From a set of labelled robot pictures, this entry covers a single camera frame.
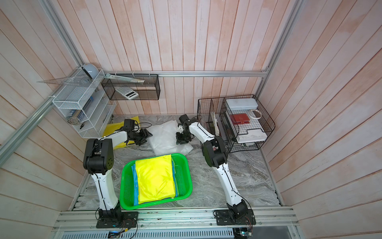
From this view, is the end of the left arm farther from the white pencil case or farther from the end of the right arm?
the white pencil case

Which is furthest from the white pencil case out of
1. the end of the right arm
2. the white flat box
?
the end of the right arm

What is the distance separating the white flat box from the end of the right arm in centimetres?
29

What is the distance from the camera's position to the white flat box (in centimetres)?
85

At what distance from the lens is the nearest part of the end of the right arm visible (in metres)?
0.82
